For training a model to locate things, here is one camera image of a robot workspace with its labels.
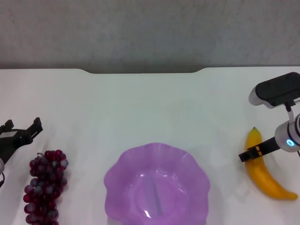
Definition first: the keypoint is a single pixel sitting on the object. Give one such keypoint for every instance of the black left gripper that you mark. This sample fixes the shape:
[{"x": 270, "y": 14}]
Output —
[{"x": 9, "y": 143}]

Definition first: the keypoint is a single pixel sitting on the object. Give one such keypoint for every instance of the yellow banana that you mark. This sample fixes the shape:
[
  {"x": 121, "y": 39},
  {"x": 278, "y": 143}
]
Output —
[{"x": 260, "y": 173}]

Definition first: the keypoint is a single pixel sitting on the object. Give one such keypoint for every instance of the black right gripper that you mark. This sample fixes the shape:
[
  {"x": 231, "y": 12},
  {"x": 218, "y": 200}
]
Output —
[{"x": 269, "y": 146}]

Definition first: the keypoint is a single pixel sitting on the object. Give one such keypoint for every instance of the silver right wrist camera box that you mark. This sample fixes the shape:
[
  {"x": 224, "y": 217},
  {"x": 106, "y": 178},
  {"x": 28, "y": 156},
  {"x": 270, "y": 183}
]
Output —
[{"x": 276, "y": 90}]

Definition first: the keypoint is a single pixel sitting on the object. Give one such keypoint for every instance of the purple translucent wavy bowl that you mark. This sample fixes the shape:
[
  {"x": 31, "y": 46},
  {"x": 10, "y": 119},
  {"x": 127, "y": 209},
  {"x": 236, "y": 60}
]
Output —
[{"x": 157, "y": 187}]

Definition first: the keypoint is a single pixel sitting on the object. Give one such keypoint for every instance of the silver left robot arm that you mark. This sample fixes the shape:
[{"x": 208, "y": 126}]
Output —
[{"x": 1, "y": 167}]

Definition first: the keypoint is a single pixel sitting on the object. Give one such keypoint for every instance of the dark red grape bunch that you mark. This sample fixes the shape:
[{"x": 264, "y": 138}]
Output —
[{"x": 44, "y": 178}]

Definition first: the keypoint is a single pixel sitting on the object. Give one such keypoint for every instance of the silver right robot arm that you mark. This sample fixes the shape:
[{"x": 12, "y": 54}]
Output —
[{"x": 288, "y": 133}]

